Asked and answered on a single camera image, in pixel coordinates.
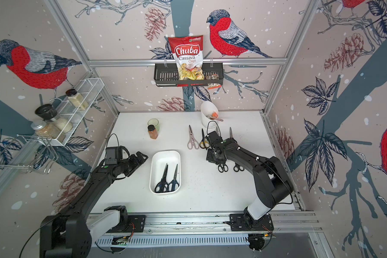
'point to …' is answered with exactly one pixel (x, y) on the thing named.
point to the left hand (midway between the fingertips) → (145, 157)
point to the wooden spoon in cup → (214, 118)
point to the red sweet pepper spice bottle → (152, 131)
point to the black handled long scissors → (163, 186)
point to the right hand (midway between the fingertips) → (210, 158)
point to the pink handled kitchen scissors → (193, 143)
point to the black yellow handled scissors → (205, 143)
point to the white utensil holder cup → (209, 114)
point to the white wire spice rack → (74, 105)
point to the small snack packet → (210, 86)
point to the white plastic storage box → (159, 159)
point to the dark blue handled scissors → (173, 185)
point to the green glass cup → (154, 122)
